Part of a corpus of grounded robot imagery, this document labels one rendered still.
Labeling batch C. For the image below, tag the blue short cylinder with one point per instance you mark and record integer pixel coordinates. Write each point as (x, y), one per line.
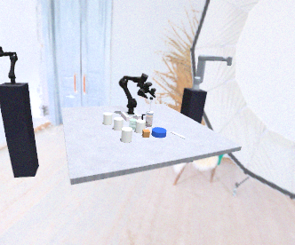
(159, 132)

